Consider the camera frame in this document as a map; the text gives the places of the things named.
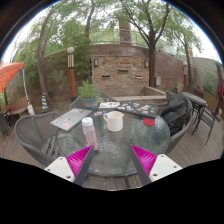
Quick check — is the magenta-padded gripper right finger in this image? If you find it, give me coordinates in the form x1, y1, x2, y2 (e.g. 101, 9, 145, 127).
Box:
128, 144, 184, 187

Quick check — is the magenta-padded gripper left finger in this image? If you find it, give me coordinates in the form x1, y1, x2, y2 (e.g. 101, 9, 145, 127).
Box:
43, 144, 95, 187

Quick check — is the pink bottle with white cap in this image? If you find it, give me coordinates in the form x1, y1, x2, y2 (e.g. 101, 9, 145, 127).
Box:
81, 116, 100, 152

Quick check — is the flat round red coaster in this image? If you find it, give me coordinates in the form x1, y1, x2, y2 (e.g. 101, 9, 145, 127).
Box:
142, 118, 156, 127

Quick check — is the silver laptop with stickers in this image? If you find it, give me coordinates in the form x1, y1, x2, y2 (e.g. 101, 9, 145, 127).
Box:
49, 107, 93, 132

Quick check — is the white ceramic mug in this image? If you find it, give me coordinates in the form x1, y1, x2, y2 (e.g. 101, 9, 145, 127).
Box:
102, 110, 125, 133

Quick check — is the black laptop with stickers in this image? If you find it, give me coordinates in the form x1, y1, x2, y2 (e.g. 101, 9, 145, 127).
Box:
115, 101, 160, 118

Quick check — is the small colourful card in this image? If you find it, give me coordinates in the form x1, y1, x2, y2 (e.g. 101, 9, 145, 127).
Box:
93, 110, 108, 117

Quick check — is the black jacket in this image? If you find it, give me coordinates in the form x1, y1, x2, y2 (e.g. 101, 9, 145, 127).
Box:
160, 93, 192, 137

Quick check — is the white booklet with stickers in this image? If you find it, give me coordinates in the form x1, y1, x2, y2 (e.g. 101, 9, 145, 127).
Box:
98, 101, 121, 110

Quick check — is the green potted plant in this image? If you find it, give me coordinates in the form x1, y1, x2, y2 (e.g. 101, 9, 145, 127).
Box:
77, 79, 102, 111

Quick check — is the blue yellow striped cone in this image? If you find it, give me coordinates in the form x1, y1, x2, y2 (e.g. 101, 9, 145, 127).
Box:
41, 92, 50, 110

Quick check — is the black metal chair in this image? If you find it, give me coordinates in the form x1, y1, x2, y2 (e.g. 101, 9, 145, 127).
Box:
191, 105, 221, 146

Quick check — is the round dark patio table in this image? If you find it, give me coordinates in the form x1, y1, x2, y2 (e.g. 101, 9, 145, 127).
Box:
181, 91, 208, 124

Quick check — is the wooden bench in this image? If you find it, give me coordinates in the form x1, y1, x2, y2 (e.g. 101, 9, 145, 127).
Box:
3, 95, 30, 116

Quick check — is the closed maroon umbrella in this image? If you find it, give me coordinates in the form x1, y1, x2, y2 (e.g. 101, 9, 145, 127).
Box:
215, 63, 224, 108

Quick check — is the orange patio umbrella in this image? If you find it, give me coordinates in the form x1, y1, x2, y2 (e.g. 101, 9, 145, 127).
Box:
0, 61, 26, 94

